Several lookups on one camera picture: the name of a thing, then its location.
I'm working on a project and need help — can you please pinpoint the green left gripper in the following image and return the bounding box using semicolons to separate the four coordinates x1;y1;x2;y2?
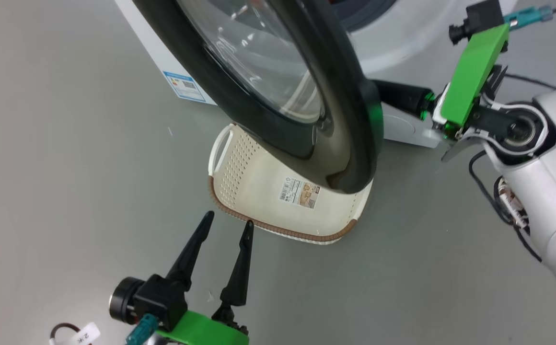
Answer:
156;211;254;345

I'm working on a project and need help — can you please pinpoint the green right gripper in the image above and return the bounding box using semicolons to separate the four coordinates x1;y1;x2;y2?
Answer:
373;23;510;139

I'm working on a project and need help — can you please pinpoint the black glass washing machine door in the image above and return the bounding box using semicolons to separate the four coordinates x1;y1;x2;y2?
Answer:
132;0;384;195

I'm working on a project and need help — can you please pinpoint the white front-load washing machine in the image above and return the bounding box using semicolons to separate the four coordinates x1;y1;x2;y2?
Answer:
114;0;518;149

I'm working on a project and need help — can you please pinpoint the cream perforated laundry basket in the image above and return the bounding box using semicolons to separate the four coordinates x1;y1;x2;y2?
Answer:
208;123;374;246

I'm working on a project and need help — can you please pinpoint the paper label sticker on basket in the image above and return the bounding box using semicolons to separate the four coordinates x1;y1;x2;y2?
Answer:
279;176;321;209

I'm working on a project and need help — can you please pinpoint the blue energy label sticker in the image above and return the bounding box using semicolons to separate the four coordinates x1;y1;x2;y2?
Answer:
162;71;208;104

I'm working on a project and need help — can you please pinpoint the teal plug left camera cable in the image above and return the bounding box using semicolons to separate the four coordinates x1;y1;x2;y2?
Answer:
126;314;159;345

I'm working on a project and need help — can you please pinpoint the teal plug camera cable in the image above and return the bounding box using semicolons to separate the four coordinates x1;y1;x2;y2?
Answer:
504;6;556;115
126;314;159;345

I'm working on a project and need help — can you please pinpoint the black cable with white tag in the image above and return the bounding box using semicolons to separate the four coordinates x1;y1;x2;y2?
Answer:
49;322;102;345

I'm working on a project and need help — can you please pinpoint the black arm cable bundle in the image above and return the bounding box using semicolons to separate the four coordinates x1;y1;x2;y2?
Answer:
468;150;543;263

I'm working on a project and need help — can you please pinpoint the teal plug right camera cable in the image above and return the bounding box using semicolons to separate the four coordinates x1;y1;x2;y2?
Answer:
504;6;556;115

